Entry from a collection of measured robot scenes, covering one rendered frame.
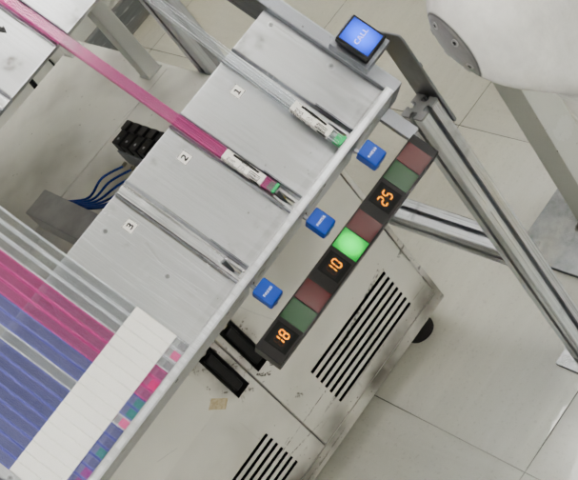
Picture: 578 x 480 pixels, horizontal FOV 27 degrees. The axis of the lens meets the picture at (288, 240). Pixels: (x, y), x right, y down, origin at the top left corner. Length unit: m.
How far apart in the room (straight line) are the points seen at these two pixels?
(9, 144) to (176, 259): 0.84
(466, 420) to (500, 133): 0.66
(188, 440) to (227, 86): 0.62
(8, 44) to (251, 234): 0.40
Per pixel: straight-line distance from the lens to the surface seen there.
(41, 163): 2.13
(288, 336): 1.45
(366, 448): 2.17
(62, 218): 1.88
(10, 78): 1.56
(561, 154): 2.03
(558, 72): 0.95
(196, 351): 1.41
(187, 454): 1.91
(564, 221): 2.25
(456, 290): 2.27
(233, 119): 1.51
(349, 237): 1.48
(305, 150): 1.50
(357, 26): 1.52
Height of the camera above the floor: 1.64
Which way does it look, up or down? 39 degrees down
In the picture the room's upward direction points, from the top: 42 degrees counter-clockwise
